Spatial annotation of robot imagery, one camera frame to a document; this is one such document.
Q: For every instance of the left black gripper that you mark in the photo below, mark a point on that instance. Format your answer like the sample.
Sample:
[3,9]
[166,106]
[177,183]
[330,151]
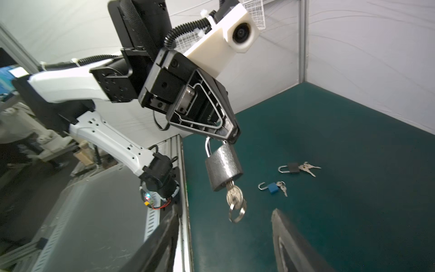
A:
[193,100]

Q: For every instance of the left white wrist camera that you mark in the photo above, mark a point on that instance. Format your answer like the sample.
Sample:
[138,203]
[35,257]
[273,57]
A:
[235,33]

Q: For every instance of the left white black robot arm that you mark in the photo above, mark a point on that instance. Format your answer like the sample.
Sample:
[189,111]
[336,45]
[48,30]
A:
[63,95]

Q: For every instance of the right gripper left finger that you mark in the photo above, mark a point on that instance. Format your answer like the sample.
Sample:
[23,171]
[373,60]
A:
[158,252]

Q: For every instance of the dark padlock with keys top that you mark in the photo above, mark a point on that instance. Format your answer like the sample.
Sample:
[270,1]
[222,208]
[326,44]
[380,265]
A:
[295,168]

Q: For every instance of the green table mat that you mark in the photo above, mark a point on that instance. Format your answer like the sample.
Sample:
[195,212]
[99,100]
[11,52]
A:
[370,208]

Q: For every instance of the blue padlock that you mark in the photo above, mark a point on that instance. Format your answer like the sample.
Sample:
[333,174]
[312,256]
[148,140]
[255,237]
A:
[274,187]

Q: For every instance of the white slotted cable duct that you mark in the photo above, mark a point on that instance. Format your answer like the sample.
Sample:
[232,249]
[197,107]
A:
[152,222]

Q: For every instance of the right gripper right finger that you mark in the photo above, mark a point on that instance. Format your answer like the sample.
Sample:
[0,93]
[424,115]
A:
[293,253]

